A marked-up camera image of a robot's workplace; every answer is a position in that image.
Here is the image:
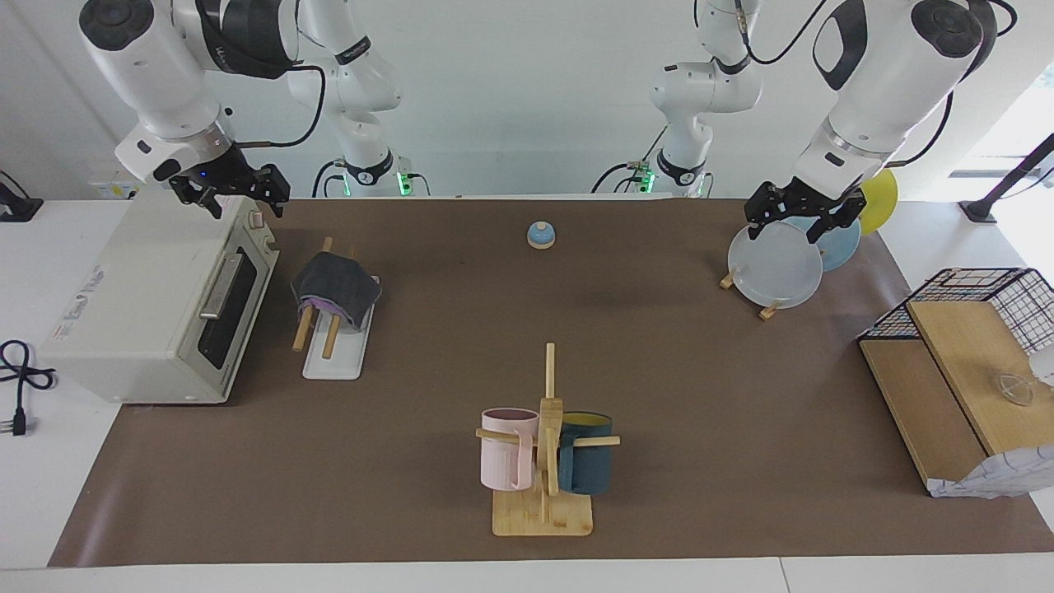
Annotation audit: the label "clear glass cup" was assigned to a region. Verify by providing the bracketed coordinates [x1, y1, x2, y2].
[988, 371, 1035, 407]

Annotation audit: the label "wooden two-level shelf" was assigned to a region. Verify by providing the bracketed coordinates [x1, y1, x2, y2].
[856, 298, 1054, 499]

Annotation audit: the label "large brown table mat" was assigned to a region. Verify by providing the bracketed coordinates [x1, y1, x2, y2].
[48, 198, 1054, 569]

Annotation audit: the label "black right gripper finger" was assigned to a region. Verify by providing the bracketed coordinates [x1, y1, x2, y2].
[238, 164, 291, 218]
[170, 184, 228, 220]

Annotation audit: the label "black base cable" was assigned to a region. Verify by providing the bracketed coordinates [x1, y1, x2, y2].
[604, 147, 661, 195]
[310, 158, 348, 198]

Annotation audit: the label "wooden plate rack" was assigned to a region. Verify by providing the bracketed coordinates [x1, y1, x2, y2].
[721, 268, 783, 320]

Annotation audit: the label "black camera stand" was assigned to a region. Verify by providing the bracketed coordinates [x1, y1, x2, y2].
[959, 132, 1054, 223]
[0, 169, 44, 223]

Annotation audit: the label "black power cord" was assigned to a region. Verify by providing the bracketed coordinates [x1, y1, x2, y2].
[0, 339, 57, 438]

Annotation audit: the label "dark teal mug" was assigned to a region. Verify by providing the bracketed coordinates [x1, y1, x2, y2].
[557, 412, 614, 495]

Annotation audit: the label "white towel rack wooden bars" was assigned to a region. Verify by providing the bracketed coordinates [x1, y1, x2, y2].
[292, 237, 375, 381]

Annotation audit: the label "yellow plate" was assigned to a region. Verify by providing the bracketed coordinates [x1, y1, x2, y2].
[856, 169, 900, 236]

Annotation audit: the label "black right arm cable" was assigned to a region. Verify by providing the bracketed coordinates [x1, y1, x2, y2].
[237, 64, 327, 150]

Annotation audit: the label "black wire basket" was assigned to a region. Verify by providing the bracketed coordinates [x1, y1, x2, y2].
[856, 268, 1054, 357]

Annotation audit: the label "beige toaster oven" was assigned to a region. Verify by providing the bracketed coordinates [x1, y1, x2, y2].
[37, 191, 279, 404]

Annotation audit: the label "purple and grey towel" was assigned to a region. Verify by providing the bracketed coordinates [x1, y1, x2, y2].
[291, 251, 384, 334]

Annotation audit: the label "light blue plate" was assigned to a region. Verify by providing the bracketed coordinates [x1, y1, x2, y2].
[782, 210, 862, 273]

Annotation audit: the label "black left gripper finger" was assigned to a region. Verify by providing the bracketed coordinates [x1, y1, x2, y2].
[744, 182, 796, 243]
[806, 205, 865, 245]

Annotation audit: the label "wooden mug tree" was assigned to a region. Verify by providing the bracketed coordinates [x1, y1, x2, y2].
[475, 343, 621, 538]

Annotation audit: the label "marble pattern paper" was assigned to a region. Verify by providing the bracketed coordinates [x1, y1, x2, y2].
[926, 445, 1054, 500]

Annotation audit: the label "pink ribbed mug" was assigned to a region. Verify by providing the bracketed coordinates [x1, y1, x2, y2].
[481, 408, 540, 492]

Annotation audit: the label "grey plate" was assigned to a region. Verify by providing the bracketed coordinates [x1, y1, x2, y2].
[728, 222, 824, 310]

